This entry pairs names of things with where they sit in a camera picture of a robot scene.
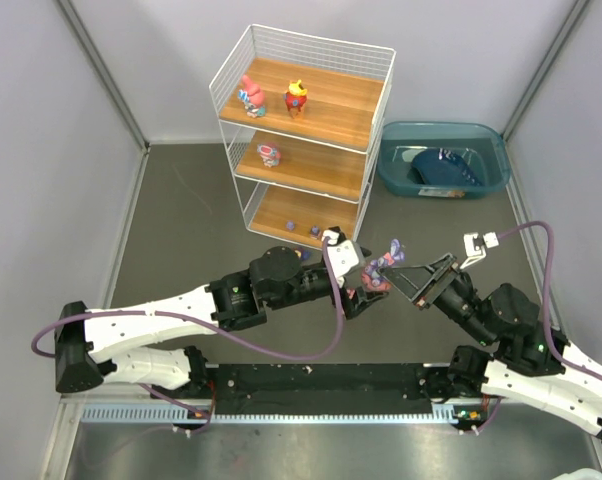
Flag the purple bunny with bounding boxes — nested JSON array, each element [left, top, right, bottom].
[[360, 238, 407, 292]]

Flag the pink toy with goggles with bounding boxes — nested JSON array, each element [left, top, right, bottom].
[[257, 143, 281, 168]]

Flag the yellow bear ice cream cone toy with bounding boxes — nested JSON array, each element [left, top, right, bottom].
[[284, 79, 308, 118]]

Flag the pink rabbit toy blue bow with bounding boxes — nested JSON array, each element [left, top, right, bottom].
[[237, 75, 266, 118]]

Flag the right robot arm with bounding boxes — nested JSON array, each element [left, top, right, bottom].
[[381, 254, 602, 442]]

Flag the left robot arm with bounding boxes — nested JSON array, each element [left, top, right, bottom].
[[54, 240, 387, 394]]

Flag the navy bird toy red hat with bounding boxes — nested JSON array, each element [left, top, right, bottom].
[[295, 249, 311, 261]]

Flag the dark blue pouch in bin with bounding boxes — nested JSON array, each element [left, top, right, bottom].
[[411, 148, 483, 187]]

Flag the teal plastic bin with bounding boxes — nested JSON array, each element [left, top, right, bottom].
[[377, 121, 511, 199]]

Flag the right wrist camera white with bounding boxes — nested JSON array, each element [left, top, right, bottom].
[[460, 232, 499, 270]]

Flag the white wire wooden shelf rack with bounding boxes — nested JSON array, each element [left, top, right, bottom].
[[209, 24, 396, 248]]

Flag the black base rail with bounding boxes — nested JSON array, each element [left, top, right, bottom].
[[183, 363, 481, 416]]

